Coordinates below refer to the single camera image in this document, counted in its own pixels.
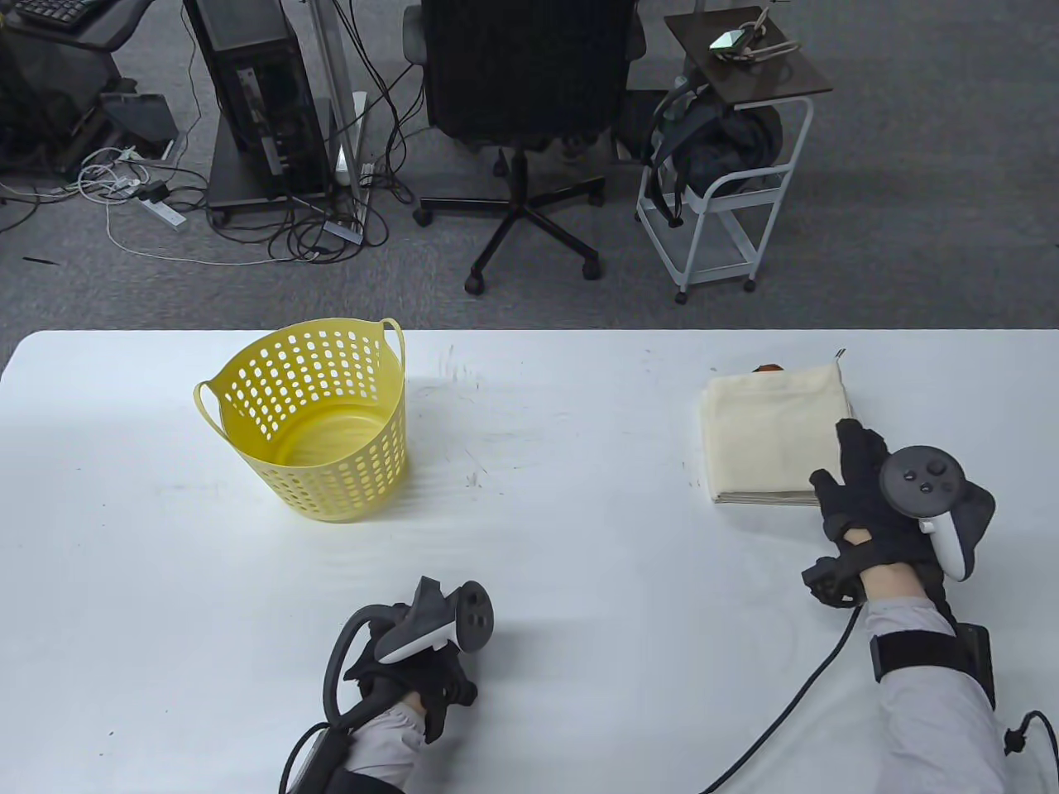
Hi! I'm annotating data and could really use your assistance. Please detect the person's left hand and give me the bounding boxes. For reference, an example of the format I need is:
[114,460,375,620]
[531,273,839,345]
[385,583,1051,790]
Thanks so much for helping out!
[343,612,481,745]

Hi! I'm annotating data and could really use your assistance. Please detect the person's right hand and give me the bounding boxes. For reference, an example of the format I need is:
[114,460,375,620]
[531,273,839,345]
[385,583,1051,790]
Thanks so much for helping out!
[809,418,961,617]

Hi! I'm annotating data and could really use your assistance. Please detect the cream canvas bag purple flowers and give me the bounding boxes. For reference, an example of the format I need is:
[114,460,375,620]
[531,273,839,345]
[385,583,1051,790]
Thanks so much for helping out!
[699,389,853,507]

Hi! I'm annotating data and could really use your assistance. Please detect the cream canvas bag red flowers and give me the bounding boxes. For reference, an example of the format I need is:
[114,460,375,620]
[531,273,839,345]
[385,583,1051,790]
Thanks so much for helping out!
[702,349,855,497]

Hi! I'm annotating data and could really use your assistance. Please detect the person's right forearm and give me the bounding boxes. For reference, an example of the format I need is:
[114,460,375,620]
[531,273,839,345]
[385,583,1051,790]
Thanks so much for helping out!
[856,562,1012,794]

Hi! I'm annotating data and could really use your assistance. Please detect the person's left forearm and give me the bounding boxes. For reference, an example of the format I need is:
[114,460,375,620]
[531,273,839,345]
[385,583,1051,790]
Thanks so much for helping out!
[335,695,431,794]

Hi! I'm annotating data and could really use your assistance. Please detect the white and black controller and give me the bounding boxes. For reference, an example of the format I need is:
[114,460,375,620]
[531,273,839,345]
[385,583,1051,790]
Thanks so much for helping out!
[375,576,496,664]
[879,447,998,584]

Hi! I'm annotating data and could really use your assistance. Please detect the small black sensor module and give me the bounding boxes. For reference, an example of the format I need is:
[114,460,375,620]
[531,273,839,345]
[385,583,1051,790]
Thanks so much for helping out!
[801,556,865,609]

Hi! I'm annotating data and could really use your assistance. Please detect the yellow perforated plastic basket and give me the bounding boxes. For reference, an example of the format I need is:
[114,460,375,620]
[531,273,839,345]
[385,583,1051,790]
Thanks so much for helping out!
[193,317,409,524]

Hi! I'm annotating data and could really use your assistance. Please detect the white rolling cart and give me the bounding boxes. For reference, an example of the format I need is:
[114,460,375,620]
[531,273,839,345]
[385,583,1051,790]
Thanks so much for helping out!
[635,95,816,305]

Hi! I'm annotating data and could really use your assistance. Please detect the black backpack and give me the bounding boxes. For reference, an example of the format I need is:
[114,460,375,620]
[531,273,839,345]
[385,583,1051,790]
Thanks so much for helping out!
[616,79,783,228]

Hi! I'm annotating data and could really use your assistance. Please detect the dark brown cart board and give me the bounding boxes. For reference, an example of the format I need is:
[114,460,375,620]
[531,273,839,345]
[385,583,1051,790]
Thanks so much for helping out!
[664,7,834,110]

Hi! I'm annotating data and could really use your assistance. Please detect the black office chair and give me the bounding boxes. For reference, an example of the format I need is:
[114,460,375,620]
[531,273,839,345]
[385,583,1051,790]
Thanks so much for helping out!
[404,0,648,296]

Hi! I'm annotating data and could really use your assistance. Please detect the grey metal stand pole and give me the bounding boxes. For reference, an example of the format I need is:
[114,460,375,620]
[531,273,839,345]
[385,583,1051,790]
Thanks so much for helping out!
[308,0,369,241]

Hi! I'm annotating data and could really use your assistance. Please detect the black floor stand base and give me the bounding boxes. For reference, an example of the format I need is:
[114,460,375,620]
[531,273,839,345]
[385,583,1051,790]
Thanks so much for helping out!
[99,91,179,160]

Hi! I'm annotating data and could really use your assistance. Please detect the black computer tower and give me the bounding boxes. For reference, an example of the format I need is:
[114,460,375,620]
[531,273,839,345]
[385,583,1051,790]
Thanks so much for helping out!
[182,0,332,203]

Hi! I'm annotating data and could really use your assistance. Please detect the black desk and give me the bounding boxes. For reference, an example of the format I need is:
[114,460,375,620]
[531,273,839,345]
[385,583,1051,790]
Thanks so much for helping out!
[0,0,154,55]

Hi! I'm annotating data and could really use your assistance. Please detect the black keyboard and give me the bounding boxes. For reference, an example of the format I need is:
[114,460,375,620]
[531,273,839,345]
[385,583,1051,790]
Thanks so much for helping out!
[12,0,104,30]

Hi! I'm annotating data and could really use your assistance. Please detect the thick black knotted cable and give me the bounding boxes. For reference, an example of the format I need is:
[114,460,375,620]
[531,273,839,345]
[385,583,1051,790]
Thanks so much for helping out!
[1003,710,1059,782]

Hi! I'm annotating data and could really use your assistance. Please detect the tangle of black cables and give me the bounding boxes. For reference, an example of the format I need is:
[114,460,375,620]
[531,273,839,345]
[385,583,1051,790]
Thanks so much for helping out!
[207,0,414,265]

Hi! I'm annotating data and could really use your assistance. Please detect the beige strap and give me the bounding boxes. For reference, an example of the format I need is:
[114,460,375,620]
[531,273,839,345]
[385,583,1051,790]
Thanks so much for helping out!
[728,8,802,63]

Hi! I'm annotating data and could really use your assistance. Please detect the bundle of white cables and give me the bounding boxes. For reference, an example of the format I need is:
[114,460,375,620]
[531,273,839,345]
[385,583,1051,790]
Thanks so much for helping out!
[79,147,154,199]

